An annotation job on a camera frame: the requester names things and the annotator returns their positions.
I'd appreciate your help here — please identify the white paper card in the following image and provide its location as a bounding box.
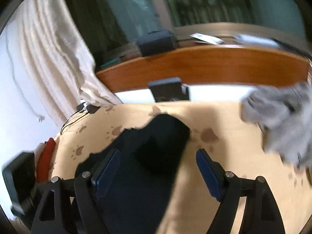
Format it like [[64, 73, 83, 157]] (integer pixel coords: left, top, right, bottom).
[[190, 33, 224, 45]]

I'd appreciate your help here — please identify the grey garment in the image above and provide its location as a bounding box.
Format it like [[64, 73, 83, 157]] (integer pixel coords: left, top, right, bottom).
[[241, 82, 311, 169]]

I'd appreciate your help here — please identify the red cloth item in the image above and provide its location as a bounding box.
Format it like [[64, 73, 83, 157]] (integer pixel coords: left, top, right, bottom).
[[35, 138, 56, 183]]

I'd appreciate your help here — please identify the black box on bed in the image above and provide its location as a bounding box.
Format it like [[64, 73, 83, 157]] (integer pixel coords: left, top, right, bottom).
[[148, 77, 190, 103]]

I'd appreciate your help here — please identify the dark box on sill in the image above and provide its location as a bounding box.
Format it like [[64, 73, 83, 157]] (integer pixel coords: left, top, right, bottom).
[[135, 30, 178, 57]]

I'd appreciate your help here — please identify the black power adapter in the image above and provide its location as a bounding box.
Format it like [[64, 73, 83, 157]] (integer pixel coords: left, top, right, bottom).
[[76, 102, 100, 114]]

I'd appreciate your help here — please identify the left beige curtain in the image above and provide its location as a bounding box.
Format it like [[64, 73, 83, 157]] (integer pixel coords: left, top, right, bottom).
[[11, 0, 121, 127]]

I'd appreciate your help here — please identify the black knit sweater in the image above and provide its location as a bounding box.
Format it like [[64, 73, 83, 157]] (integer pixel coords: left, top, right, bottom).
[[74, 113, 191, 234]]

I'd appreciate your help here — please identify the yellow paw print blanket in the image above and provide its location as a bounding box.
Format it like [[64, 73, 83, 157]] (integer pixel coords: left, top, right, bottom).
[[50, 101, 311, 233]]

